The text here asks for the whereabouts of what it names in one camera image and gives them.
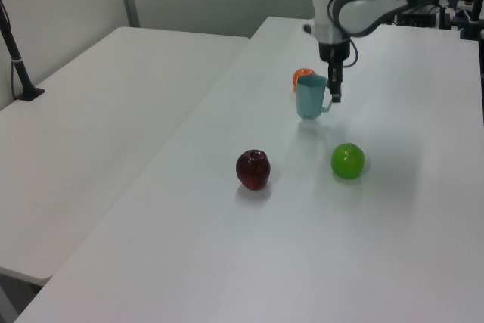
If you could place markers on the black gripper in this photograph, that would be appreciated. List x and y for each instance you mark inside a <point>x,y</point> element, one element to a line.
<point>333,50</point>

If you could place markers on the light blue faceted mug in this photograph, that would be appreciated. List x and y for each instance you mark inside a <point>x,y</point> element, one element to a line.
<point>310,100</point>

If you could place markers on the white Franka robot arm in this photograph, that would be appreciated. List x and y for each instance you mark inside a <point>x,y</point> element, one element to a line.
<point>363,16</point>

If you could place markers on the orange fruit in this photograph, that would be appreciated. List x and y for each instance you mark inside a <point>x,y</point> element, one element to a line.
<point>300,74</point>

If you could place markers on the small dark object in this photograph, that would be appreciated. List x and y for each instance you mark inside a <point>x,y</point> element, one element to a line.
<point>307,28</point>

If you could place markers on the green apple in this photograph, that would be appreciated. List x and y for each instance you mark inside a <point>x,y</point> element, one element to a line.
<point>348,162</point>

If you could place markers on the black electronics box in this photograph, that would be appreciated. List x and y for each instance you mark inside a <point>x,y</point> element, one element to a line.
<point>416,19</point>

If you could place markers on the dark red apple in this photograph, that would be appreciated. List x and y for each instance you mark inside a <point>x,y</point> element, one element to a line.
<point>253,169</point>

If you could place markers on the black clamp stand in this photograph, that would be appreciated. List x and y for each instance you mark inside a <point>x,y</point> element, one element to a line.
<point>470,28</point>

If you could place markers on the black camera pole with base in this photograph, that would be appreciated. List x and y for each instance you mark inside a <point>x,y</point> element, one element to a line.
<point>19,66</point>

